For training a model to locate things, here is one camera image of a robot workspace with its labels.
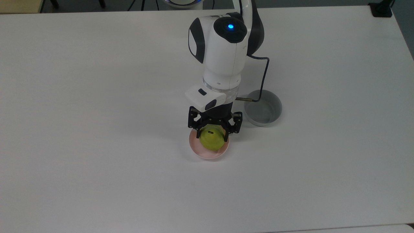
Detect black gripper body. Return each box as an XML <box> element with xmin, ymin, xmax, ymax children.
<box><xmin>198</xmin><ymin>102</ymin><xmax>234</xmax><ymax>126</ymax></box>

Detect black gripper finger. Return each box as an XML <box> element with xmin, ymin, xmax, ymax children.
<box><xmin>222</xmin><ymin>111</ymin><xmax>243</xmax><ymax>143</ymax></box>
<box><xmin>188</xmin><ymin>106</ymin><xmax>205</xmax><ymax>139</ymax></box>

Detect green pear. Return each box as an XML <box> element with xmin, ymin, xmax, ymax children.
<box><xmin>199</xmin><ymin>124</ymin><xmax>226</xmax><ymax>151</ymax></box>

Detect grey bowl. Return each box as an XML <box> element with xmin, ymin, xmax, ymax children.
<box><xmin>244</xmin><ymin>90</ymin><xmax>282</xmax><ymax>127</ymax></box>

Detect pink bowl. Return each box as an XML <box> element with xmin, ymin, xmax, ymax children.
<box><xmin>189</xmin><ymin>128</ymin><xmax>230</xmax><ymax>160</ymax></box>

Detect black tripod legs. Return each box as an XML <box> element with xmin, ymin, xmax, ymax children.
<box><xmin>127</xmin><ymin>0</ymin><xmax>146</xmax><ymax>11</ymax></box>

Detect black table clamp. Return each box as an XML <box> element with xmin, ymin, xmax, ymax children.
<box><xmin>368</xmin><ymin>0</ymin><xmax>395</xmax><ymax>17</ymax></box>

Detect yellow wooden furniture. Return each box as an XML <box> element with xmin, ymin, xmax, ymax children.
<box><xmin>0</xmin><ymin>0</ymin><xmax>44</xmax><ymax>14</ymax></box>

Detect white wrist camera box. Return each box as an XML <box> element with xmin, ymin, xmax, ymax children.
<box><xmin>185</xmin><ymin>83</ymin><xmax>227</xmax><ymax>112</ymax></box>

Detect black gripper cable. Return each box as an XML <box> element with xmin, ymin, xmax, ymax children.
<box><xmin>235</xmin><ymin>54</ymin><xmax>270</xmax><ymax>103</ymax></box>

